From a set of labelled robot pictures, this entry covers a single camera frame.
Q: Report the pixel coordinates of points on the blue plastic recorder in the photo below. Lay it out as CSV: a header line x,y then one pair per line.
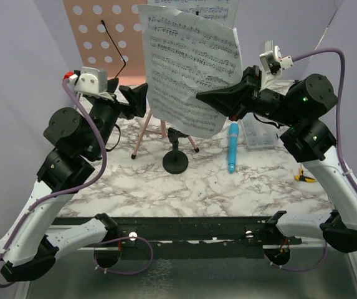
x,y
232,147

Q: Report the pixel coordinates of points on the yellow black small tool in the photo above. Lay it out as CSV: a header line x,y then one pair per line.
x,y
301,177

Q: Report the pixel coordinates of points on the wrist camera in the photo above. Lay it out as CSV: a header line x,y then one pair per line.
x,y
273,64
91,82

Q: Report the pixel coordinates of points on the clear plastic compartment box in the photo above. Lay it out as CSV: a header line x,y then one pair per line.
x,y
257,135

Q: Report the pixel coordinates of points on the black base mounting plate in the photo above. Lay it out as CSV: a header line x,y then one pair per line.
x,y
196,238

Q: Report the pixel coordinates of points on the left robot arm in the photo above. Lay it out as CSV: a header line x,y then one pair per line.
x,y
79,137

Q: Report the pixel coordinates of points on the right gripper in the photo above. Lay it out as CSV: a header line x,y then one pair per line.
x,y
236,101

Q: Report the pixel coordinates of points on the white paper sheet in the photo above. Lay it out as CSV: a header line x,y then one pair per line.
x,y
186,54

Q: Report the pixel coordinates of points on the printed sheet music page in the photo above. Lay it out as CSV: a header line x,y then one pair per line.
x,y
221,11

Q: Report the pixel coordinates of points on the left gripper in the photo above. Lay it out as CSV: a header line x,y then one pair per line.
x,y
136,97

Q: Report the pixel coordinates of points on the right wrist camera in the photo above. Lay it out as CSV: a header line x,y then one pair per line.
x,y
273,64

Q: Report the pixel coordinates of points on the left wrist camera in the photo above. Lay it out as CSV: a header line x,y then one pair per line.
x,y
91,82

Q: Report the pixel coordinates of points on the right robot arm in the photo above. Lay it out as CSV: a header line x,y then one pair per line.
x,y
309,141

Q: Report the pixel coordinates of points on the black microphone desk stand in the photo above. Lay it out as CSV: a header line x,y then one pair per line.
x,y
175,161

